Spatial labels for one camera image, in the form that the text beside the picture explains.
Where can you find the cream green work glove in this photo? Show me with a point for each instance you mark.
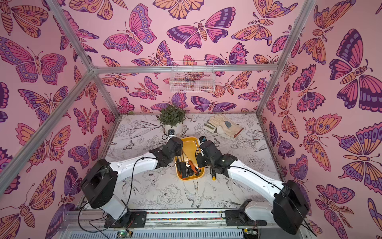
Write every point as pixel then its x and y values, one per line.
pixel 213 127

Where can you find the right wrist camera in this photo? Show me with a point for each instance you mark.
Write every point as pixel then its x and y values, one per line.
pixel 202 139

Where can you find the orange handled screwdriver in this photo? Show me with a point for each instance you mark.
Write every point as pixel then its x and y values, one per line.
pixel 194 168

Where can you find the black grey screwdriver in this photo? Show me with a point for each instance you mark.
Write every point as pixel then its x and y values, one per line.
pixel 188 166

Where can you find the white slotted cable duct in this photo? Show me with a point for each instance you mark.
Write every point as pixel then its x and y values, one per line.
pixel 161 234

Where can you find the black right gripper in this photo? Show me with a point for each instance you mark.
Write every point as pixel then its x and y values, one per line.
pixel 201 160

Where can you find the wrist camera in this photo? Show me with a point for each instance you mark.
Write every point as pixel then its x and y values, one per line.
pixel 202 139
pixel 171 133

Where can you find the yellow plastic storage tray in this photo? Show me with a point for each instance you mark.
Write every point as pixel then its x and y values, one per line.
pixel 191 148

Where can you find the green leafy plant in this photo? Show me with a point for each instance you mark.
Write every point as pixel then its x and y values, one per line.
pixel 172 116

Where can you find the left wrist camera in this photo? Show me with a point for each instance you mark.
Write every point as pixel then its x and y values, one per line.
pixel 171 133

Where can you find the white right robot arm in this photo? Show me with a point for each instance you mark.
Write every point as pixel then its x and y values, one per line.
pixel 289 207

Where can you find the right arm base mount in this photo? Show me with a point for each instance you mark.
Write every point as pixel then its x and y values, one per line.
pixel 239 218

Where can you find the white wire basket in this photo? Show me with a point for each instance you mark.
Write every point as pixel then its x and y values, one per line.
pixel 192 76

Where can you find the aluminium frame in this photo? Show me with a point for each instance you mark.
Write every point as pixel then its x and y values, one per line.
pixel 117 44

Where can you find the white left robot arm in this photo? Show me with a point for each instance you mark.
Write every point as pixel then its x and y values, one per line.
pixel 99 184

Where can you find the white plastic plant pot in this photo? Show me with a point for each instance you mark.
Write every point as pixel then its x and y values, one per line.
pixel 178 129

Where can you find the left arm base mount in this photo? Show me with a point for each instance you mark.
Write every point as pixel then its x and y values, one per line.
pixel 132 219

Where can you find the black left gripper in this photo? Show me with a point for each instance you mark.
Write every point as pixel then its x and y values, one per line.
pixel 180 152

